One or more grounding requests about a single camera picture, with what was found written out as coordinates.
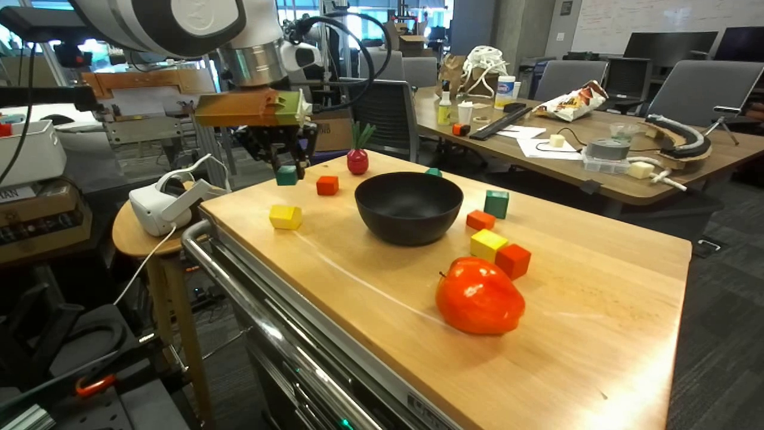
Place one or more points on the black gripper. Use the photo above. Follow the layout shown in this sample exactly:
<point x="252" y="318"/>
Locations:
<point x="279" y="146"/>

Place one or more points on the orange wooden cube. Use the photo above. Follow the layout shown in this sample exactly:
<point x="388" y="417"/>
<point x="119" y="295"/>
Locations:
<point x="327" y="184"/>
<point x="480" y="221"/>
<point x="513" y="260"/>

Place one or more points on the yellow wooden block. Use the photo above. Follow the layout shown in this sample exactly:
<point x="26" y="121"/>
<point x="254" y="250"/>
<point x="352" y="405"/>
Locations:
<point x="484" y="245"/>
<point x="284" y="217"/>

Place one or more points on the red toy radish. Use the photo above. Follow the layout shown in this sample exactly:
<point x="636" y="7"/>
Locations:
<point x="357" y="159"/>

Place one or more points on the orange toy apple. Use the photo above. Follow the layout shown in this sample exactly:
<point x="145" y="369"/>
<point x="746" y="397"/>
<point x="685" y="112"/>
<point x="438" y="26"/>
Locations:
<point x="478" y="296"/>

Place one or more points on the small green wooden cube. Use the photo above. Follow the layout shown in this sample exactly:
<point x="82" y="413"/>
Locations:
<point x="286" y="174"/>

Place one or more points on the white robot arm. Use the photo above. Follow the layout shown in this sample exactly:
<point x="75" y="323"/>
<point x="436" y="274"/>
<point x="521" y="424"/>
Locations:
<point x="254" y="48"/>

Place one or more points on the black bowl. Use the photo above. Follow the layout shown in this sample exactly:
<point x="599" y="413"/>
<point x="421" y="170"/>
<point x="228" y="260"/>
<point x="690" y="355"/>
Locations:
<point x="408" y="208"/>

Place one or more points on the white VR headset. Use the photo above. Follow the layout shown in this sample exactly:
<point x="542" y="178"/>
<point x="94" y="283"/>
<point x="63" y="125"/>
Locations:
<point x="169" y="199"/>

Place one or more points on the round wooden stool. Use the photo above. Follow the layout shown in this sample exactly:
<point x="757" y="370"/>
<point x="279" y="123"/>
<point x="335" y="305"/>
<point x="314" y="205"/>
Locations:
<point x="167" y="295"/>

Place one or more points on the white paper sheet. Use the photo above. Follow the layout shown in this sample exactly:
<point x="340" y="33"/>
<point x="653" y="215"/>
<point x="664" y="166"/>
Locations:
<point x="541" y="145"/>

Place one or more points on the snack chip bag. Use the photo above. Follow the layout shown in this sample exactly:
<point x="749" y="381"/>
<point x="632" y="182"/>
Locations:
<point x="573" y="103"/>

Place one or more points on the wooden office desk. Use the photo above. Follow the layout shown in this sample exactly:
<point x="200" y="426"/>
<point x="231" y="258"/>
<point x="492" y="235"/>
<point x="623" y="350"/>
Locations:
<point x="623" y="159"/>

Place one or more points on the grey office chair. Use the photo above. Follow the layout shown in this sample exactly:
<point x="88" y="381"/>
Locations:
<point x="702" y="92"/>

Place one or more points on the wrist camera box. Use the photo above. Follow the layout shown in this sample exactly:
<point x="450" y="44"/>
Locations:
<point x="252" y="108"/>

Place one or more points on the metal cart handle bar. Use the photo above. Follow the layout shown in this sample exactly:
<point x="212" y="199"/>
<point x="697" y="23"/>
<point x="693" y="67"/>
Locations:
<point x="317" y="399"/>

